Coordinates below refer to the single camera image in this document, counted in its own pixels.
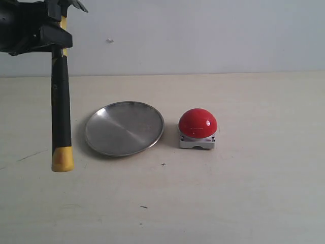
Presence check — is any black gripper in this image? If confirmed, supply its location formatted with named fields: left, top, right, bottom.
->
left=1, top=0, right=73, bottom=56

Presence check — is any black and yellow claw hammer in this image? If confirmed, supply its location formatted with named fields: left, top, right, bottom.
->
left=50, top=0, right=89, bottom=173

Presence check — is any red dome push button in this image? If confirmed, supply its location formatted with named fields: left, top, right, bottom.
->
left=178, top=108, right=218, bottom=149

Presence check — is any round stainless steel plate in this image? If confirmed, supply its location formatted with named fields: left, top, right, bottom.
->
left=84, top=101, right=165, bottom=157

